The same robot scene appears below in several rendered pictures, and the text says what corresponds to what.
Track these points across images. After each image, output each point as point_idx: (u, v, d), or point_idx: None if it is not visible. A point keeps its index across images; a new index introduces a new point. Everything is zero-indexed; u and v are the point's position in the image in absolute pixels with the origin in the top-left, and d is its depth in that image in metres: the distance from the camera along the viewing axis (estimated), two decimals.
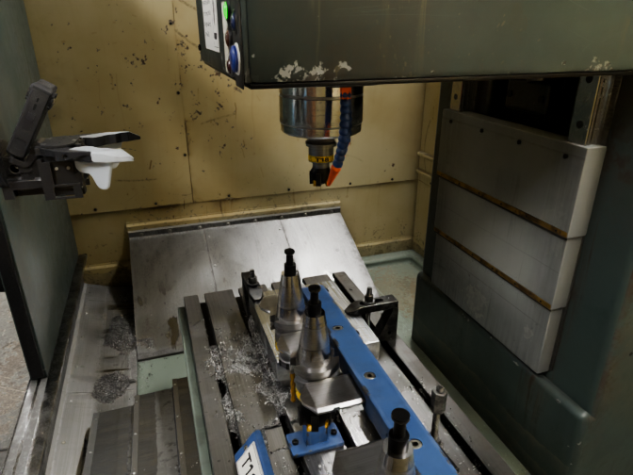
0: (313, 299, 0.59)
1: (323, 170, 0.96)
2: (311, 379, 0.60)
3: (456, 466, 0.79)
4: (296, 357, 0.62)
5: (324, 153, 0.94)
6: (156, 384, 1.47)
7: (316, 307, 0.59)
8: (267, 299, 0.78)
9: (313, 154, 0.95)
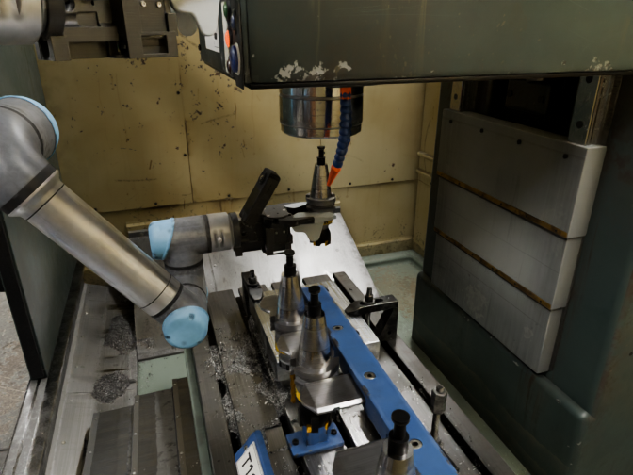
0: (313, 300, 0.59)
1: (322, 231, 1.02)
2: (311, 380, 0.60)
3: (456, 466, 0.79)
4: (296, 358, 0.63)
5: None
6: (156, 384, 1.47)
7: (316, 308, 0.59)
8: (267, 299, 0.78)
9: None
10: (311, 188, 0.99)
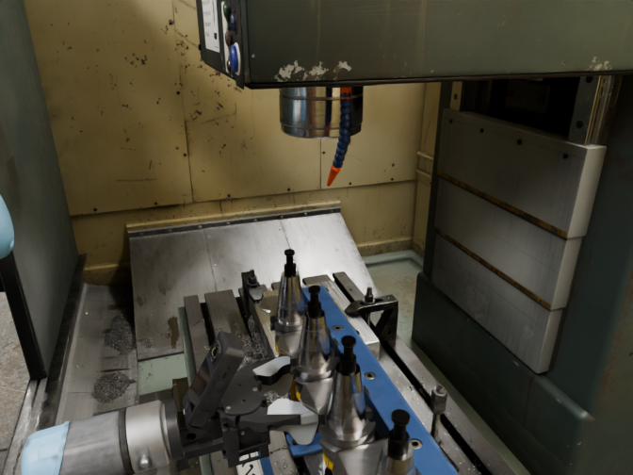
0: (313, 300, 0.59)
1: None
2: (311, 380, 0.60)
3: (456, 466, 0.79)
4: (296, 358, 0.63)
5: None
6: (156, 384, 1.47)
7: (316, 308, 0.59)
8: (267, 299, 0.78)
9: (332, 459, 0.53)
10: (329, 407, 0.52)
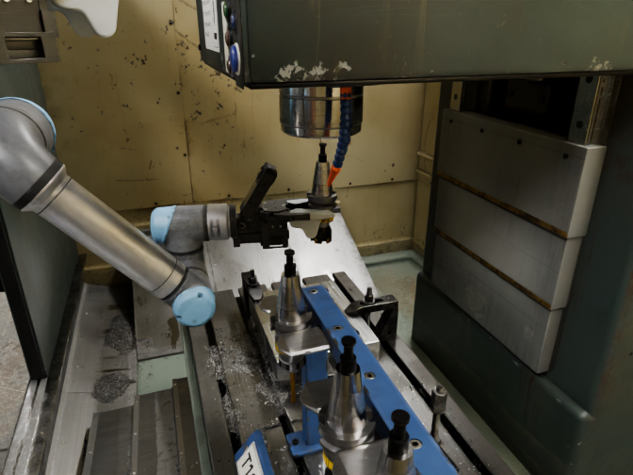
0: (321, 151, 0.96)
1: None
2: (316, 202, 0.98)
3: (456, 466, 0.79)
4: (310, 192, 1.00)
5: None
6: (156, 384, 1.47)
7: (323, 156, 0.96)
8: (267, 299, 0.78)
9: (332, 459, 0.53)
10: (329, 407, 0.52)
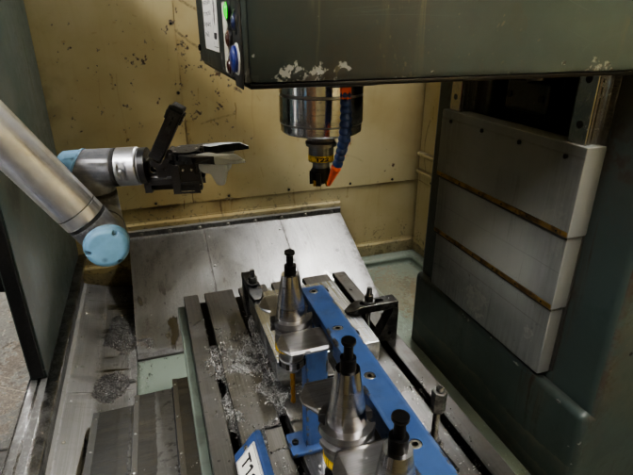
0: None
1: None
2: (315, 139, 0.93)
3: (456, 466, 0.79)
4: None
5: None
6: (156, 384, 1.47)
7: None
8: (267, 299, 0.78)
9: (332, 459, 0.53)
10: (329, 407, 0.52)
